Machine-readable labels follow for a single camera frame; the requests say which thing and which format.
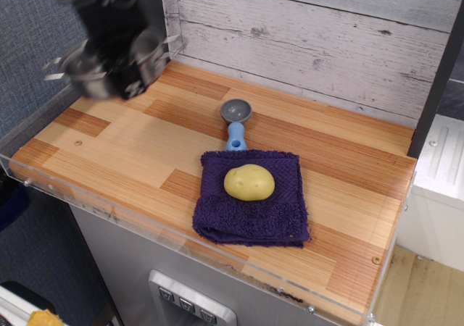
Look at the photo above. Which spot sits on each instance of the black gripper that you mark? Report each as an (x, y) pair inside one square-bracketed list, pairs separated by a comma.
[(111, 25)]

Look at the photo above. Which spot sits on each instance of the stainless steel pot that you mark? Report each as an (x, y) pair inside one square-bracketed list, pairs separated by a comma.
[(98, 77)]

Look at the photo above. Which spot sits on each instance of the grey blue ice cream scoop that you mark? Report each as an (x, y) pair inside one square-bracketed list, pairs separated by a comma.
[(236, 112)]

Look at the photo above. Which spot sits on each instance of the clear acrylic table guard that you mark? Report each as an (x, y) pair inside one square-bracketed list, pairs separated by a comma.
[(336, 274)]

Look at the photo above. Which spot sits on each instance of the yellow toy potato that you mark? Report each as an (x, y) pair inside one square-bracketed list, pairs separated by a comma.
[(249, 182)]

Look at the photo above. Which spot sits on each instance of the purple folded towel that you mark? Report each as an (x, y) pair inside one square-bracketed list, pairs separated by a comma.
[(279, 220)]

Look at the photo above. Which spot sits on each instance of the grey toy fridge cabinet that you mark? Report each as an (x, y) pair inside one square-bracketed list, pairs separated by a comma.
[(125, 259)]

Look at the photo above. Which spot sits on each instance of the silver dispenser button panel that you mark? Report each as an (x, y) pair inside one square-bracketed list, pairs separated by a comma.
[(196, 308)]

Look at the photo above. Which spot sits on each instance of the white side cabinet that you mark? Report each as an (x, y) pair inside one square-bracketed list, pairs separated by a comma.
[(432, 222)]

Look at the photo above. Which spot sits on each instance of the black right vertical post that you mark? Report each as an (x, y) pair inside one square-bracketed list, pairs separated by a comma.
[(443, 73)]

